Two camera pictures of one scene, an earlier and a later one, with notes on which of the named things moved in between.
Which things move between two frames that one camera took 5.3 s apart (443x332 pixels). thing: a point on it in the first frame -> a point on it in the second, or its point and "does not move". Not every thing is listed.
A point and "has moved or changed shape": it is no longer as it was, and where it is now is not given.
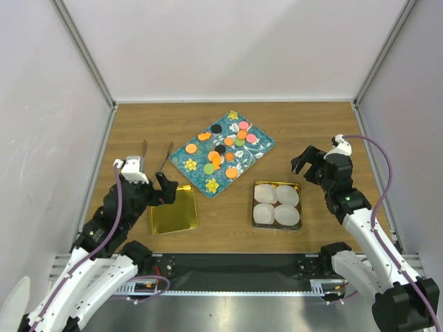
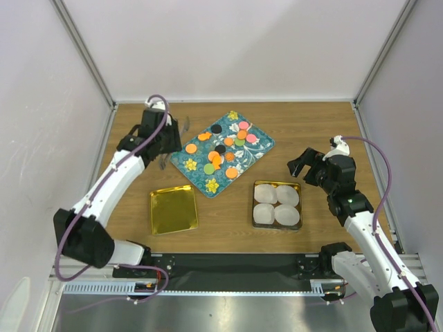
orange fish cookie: (217, 161) does not move
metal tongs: (144, 150) has moved or changed shape
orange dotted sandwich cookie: (211, 155) does not move
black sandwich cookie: (220, 148) does not move
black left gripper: (166, 195) -> (173, 131)
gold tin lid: (178, 216) does not move
